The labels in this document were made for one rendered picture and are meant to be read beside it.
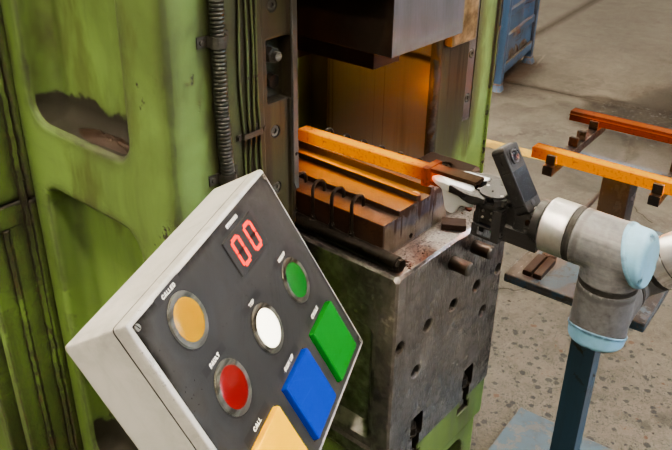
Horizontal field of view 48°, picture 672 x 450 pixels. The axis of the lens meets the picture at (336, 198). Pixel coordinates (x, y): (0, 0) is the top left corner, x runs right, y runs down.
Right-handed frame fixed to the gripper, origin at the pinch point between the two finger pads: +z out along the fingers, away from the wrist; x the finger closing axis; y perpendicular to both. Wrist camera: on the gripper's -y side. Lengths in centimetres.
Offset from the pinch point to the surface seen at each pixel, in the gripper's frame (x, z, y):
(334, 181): -6.5, 18.9, 5.5
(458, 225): 4.5, -1.8, 11.6
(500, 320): 102, 32, 105
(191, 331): -67, -14, -12
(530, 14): 380, 169, 69
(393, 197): -4.4, 6.8, 5.3
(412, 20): -7.6, 3.2, -27.6
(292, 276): -46.9, -8.5, -5.7
